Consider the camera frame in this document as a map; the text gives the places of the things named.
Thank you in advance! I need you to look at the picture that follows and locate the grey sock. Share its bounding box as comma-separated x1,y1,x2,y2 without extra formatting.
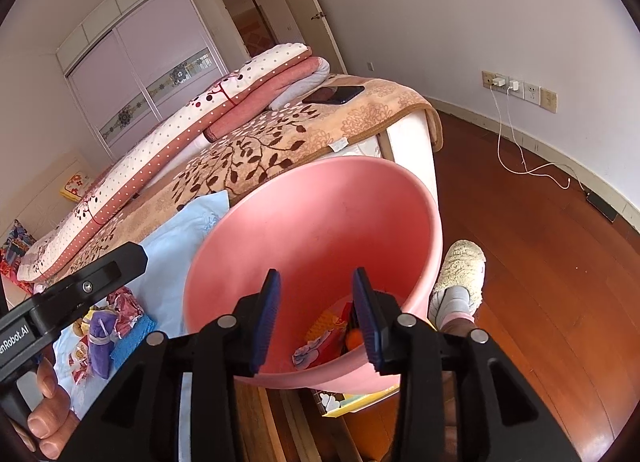
429,286,476,323

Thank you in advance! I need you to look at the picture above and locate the folded white sheet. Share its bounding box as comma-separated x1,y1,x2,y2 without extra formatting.
270,73,331,110

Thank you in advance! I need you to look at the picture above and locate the red scrub pad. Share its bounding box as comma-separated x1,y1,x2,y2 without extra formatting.
312,329,348,368

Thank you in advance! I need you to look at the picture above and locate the folded pink blanket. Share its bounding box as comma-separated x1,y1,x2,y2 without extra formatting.
202,56,331,142

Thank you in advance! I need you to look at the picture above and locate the cream fluffy slipper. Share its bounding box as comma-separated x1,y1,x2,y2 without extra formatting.
427,239,487,323

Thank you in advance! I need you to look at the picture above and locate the purple cloth bundle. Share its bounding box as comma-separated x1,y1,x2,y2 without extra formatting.
87,309,123,380

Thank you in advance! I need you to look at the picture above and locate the yellow orange snack packet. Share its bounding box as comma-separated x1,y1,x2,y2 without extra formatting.
306,309,348,340

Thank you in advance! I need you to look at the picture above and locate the colourful patchwork pillow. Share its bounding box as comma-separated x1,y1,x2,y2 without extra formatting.
0,218,38,288

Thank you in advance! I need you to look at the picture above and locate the white sliding door wardrobe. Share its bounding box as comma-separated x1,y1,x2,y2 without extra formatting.
55,0,351,163

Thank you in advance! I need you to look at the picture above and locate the light blue floral cloth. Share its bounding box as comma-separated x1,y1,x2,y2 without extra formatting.
50,190,231,393

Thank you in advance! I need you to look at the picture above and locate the person's left hand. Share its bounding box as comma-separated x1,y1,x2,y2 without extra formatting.
25,354,83,460

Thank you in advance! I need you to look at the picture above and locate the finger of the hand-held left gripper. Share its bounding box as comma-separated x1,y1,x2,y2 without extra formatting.
35,242,149,338

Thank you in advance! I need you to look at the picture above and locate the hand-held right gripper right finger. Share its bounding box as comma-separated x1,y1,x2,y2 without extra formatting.
351,267,583,462

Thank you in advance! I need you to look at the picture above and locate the yellow floral pillow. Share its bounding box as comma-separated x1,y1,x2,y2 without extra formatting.
60,172,93,201

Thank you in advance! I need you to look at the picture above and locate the white quilted mattress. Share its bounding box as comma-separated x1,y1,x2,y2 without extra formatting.
320,109,440,203

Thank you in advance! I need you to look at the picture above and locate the clear plastic wrapper red print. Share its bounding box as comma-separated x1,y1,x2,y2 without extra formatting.
102,287,146,338

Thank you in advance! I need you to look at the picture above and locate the black phone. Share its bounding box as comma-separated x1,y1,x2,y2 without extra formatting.
301,85,366,106

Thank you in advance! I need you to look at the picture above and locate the white charging cable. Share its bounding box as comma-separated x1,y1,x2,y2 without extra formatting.
491,88,571,190
506,92,596,198

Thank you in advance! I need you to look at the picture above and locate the black flat device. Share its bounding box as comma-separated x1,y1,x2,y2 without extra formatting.
586,192,620,223

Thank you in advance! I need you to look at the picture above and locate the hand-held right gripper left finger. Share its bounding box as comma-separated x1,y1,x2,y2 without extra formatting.
60,269,282,462

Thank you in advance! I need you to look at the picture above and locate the clear snack wrapper red label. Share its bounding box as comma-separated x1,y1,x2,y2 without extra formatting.
67,342,93,385

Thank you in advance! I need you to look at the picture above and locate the brown leaf print blanket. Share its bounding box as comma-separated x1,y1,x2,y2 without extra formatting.
47,73,444,283

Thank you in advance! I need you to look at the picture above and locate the yellow plastic bag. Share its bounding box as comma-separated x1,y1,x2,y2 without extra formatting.
71,308,101,339

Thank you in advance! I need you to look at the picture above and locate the pink plastic bin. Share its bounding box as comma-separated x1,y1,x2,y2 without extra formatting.
182,156,444,389

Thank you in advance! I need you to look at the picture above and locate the folded tree print quilt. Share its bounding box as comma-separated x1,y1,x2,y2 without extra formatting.
17,42,313,283

